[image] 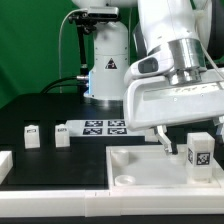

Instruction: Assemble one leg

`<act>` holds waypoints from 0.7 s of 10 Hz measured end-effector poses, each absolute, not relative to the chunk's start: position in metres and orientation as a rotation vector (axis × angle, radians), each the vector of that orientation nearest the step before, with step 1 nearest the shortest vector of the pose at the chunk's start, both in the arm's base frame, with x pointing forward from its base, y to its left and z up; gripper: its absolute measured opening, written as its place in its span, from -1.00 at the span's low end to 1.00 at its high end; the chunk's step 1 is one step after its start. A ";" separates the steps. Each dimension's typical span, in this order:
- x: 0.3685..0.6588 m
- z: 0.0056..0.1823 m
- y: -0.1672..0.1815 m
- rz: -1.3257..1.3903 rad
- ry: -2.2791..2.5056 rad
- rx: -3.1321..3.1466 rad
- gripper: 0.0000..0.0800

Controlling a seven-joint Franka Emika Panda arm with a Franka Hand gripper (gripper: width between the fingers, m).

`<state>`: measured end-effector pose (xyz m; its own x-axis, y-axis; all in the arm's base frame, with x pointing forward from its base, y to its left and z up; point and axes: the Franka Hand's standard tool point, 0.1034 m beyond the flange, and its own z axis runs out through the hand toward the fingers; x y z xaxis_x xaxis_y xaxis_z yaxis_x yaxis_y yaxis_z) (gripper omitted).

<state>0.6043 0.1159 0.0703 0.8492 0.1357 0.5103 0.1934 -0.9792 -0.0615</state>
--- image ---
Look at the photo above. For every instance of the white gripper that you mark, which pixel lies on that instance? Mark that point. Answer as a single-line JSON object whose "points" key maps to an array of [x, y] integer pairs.
{"points": [[152, 102]]}

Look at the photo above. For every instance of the white square tabletop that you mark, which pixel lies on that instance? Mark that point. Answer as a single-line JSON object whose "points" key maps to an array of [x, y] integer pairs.
{"points": [[150, 167]]}

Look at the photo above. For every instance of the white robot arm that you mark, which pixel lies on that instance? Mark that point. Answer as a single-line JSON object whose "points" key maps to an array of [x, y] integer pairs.
{"points": [[171, 84]]}

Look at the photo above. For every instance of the white U-shaped obstacle fence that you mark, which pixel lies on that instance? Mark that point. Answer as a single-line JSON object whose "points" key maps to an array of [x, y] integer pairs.
{"points": [[111, 202]]}

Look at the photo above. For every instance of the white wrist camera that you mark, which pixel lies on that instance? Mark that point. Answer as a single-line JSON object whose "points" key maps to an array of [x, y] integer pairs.
{"points": [[148, 67]]}

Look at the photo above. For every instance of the white fiducial marker base plate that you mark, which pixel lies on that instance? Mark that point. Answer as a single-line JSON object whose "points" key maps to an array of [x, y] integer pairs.
{"points": [[112, 127]]}

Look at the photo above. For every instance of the black camera on stand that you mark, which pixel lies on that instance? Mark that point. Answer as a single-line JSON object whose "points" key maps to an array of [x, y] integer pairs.
{"points": [[87, 19]]}

